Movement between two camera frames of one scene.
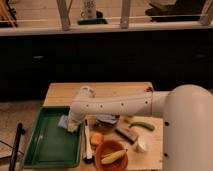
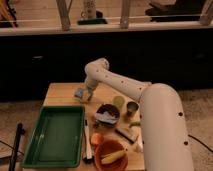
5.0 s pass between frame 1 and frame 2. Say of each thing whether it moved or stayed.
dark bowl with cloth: stayed
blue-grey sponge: moved
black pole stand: stayed
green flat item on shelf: stayed
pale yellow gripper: moved
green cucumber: stayed
